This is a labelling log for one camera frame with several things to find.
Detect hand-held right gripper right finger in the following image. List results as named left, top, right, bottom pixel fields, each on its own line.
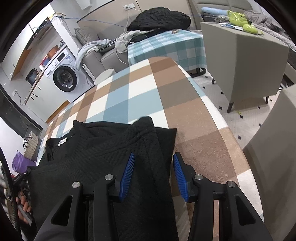
left=173, top=152, right=274, bottom=241

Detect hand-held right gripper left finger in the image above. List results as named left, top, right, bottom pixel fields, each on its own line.
left=35, top=152, right=136, bottom=241

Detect black knit sweater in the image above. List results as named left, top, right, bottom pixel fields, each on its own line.
left=26, top=116, right=179, bottom=241

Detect person's left hand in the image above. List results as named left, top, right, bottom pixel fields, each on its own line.
left=16, top=195, right=32, bottom=225

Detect purple plastic bag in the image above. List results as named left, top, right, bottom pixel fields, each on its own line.
left=10, top=150, right=37, bottom=173

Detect woven laundry basket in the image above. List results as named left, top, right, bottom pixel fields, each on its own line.
left=23, top=131, right=43, bottom=163

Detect dark door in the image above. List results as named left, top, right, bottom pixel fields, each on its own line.
left=0, top=88, right=44, bottom=144

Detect brown checked tablecloth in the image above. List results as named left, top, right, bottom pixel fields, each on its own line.
left=40, top=56, right=264, bottom=241

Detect white kitchen base cabinet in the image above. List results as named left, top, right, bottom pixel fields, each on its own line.
left=23, top=67, right=72, bottom=123

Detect white round stool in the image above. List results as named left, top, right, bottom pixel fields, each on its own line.
left=94, top=69, right=116, bottom=85

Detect black cooking pot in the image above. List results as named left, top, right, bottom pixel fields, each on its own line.
left=25, top=68, right=38, bottom=85

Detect white washing machine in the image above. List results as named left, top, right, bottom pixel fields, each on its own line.
left=43, top=45, right=93, bottom=93

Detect grey sofa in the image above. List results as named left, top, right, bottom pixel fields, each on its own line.
left=77, top=27, right=132, bottom=80

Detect blue checked tablecloth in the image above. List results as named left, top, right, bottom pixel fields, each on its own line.
left=127, top=29, right=207, bottom=73

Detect houndstooth cushion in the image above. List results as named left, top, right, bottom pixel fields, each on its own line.
left=99, top=37, right=119, bottom=52

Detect light grey garment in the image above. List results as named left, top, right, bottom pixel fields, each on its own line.
left=76, top=39, right=114, bottom=70

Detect white garment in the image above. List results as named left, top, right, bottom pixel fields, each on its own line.
left=114, top=30, right=144, bottom=52

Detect orange cooking pot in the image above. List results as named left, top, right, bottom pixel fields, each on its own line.
left=46, top=45, right=59, bottom=57

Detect black pouch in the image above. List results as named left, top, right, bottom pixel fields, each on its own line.
left=129, top=28, right=162, bottom=43

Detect grey cushion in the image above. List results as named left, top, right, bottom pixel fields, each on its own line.
left=74, top=26, right=101, bottom=47

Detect range hood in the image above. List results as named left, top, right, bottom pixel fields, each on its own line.
left=30, top=20, right=53, bottom=47

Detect black quilted jacket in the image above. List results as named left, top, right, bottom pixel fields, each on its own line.
left=127, top=7, right=191, bottom=32

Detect green plush toy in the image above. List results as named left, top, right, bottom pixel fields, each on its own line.
left=227, top=10, right=258, bottom=35

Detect blue pillow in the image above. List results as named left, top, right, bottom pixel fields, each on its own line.
left=201, top=7, right=228, bottom=16

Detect beige bed headboard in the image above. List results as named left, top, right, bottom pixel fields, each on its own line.
left=193, top=0, right=255, bottom=12

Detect grey blanket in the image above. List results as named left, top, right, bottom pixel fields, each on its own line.
left=244, top=9, right=285, bottom=32

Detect white wall cabinets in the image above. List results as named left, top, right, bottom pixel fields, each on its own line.
left=0, top=22, right=35, bottom=81

